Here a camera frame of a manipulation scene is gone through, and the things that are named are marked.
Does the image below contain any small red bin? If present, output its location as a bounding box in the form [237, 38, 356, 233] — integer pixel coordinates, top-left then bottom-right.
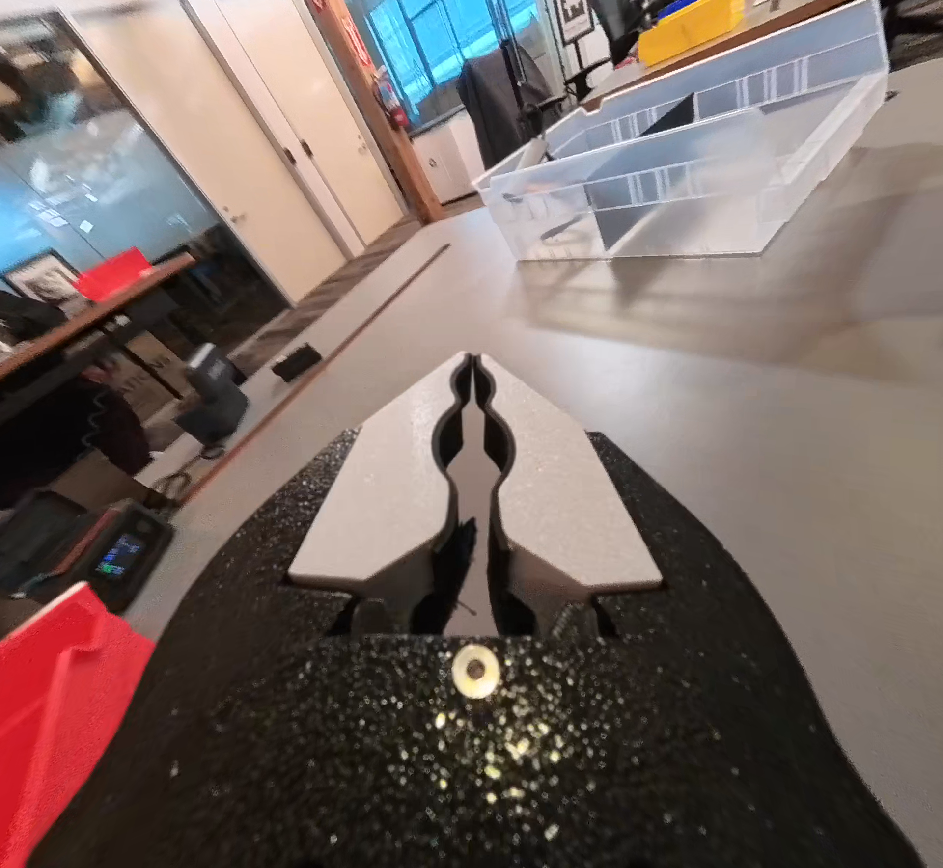
[72, 246, 153, 303]

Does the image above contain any red fire extinguisher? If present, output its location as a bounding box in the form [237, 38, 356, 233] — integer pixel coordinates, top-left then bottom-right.
[374, 67, 411, 130]

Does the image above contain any black power station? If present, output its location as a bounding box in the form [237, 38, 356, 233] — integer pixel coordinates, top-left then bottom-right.
[88, 498, 175, 611]

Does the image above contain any tag sign on stand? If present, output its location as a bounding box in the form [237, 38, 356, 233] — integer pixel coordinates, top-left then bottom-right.
[547, 0, 595, 46]

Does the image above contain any white double door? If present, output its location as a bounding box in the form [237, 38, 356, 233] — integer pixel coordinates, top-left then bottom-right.
[208, 0, 408, 259]

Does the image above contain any red plastic part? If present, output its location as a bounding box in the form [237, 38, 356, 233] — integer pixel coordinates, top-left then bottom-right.
[0, 582, 157, 868]

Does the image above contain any clear plastic bin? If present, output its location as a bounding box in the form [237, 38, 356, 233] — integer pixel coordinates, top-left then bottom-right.
[471, 0, 891, 263]

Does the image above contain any dark jacket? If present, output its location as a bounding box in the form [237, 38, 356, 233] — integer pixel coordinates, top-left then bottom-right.
[457, 47, 564, 169]

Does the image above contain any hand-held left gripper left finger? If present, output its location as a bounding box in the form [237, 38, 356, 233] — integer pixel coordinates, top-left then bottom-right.
[287, 351, 476, 637]

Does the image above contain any glass office partition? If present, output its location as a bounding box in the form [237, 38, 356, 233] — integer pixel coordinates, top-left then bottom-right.
[0, 8, 290, 339]

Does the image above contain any framed tag sign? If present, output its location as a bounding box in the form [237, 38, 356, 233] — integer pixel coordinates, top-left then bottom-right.
[2, 249, 83, 305]

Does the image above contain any yellow bin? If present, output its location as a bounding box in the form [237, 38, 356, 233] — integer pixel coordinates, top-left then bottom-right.
[637, 0, 740, 68]

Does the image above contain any wooden post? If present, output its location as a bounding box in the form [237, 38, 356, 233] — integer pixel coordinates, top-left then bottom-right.
[271, 0, 444, 224]

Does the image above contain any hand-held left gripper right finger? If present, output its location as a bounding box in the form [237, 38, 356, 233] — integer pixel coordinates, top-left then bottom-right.
[475, 354, 664, 637]

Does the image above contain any black battery charger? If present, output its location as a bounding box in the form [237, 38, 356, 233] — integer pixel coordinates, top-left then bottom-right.
[177, 343, 250, 446]

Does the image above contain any white single door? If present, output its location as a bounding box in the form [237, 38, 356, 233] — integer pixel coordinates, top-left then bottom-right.
[177, 0, 349, 308]

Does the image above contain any white recycling cabinet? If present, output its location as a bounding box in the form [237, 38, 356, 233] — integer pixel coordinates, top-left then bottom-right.
[411, 109, 489, 206]

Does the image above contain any black equipment case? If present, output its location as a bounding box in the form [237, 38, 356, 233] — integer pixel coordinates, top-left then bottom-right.
[0, 488, 104, 597]

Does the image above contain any wooden table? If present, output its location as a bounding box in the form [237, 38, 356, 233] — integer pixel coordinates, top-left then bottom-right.
[0, 251, 198, 398]

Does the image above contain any small black box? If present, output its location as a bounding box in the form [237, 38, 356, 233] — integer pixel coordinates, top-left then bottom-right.
[270, 343, 323, 380]

